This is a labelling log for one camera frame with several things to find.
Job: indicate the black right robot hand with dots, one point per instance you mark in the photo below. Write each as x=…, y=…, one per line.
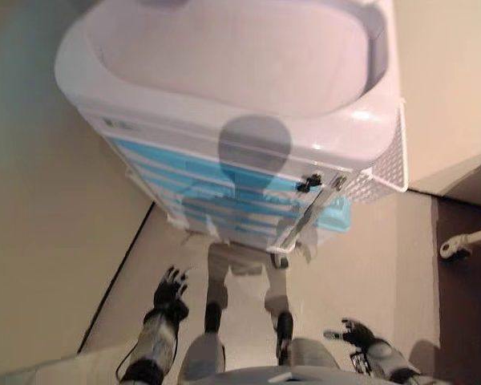
x=360, y=336

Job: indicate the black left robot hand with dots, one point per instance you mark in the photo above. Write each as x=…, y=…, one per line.
x=169, y=293

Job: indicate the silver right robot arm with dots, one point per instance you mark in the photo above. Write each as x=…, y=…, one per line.
x=393, y=359

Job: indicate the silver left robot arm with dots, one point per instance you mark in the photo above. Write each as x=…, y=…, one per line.
x=154, y=341

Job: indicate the blue cart drawer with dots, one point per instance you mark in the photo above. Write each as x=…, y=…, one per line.
x=208, y=202
x=160, y=149
x=172, y=170

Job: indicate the black drawer lock latch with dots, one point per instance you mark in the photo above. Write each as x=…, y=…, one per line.
x=309, y=181

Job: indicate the white medical drawer cart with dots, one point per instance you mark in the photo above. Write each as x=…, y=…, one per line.
x=232, y=72

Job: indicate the grey right robot leg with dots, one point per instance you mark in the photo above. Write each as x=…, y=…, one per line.
x=300, y=353

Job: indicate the grey robot leg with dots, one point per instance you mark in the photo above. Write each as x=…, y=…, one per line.
x=209, y=345
x=300, y=353

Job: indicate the grey left robot leg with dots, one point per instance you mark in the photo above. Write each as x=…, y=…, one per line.
x=209, y=345

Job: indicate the grey robot torso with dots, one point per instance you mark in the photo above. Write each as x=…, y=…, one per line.
x=276, y=375

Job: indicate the black cart caster wheel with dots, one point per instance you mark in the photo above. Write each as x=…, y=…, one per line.
x=280, y=261

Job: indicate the light blue side bin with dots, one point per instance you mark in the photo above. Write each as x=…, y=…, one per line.
x=333, y=216

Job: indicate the silver metal locking bar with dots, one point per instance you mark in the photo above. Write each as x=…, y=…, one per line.
x=310, y=214

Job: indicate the white stand leg with caster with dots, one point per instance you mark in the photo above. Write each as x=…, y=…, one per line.
x=459, y=245

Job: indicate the white perforated side basket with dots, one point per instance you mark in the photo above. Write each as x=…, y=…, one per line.
x=389, y=160

